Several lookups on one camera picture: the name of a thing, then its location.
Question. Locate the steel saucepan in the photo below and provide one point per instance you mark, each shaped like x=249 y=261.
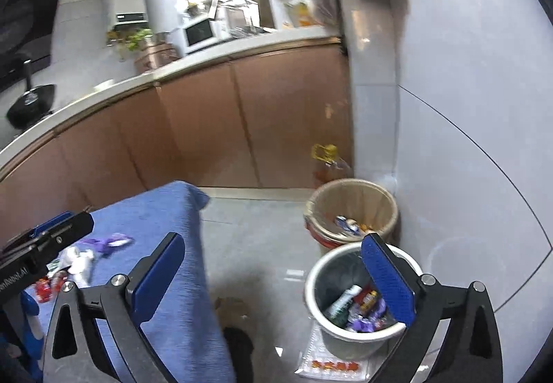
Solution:
x=162 y=38

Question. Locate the person's left hand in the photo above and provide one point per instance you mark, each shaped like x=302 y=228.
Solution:
x=31 y=318

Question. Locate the purple wrapper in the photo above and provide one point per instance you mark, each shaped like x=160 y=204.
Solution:
x=367 y=320
x=101 y=242

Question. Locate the white microwave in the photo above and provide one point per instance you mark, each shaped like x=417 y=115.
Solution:
x=201 y=33

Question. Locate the brown kitchen base cabinets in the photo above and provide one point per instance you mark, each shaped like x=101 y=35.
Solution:
x=194 y=128

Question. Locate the white trash bin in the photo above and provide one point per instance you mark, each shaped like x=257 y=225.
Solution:
x=328 y=335

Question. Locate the red and clear wrapper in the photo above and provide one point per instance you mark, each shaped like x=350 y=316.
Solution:
x=45 y=288

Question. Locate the cooking oil bottle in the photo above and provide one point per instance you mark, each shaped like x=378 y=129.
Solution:
x=330 y=167

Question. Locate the white tissue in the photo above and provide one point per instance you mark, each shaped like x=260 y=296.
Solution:
x=77 y=264

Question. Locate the blue towel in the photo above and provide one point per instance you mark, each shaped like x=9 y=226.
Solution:
x=129 y=214

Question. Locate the black wok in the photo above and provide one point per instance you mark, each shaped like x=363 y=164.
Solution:
x=30 y=106

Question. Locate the copper-coloured cooker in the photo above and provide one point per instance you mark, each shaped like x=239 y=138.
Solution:
x=156 y=58

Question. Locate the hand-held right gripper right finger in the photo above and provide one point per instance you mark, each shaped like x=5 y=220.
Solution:
x=389 y=283

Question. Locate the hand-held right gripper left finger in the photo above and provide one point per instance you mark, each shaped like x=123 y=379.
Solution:
x=160 y=275

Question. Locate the yellow detergent bottle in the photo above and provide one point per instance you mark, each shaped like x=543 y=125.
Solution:
x=302 y=15

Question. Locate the white and navy milk carton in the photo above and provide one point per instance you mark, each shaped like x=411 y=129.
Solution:
x=348 y=225

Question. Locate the beige trash bin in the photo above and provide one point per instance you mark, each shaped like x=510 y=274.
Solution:
x=345 y=197

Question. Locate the clear plastic tray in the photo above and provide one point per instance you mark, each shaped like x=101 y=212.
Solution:
x=332 y=365

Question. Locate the green vegetables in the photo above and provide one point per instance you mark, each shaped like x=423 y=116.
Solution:
x=134 y=39

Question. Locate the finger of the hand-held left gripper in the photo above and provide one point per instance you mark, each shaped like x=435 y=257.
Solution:
x=69 y=231
x=52 y=222

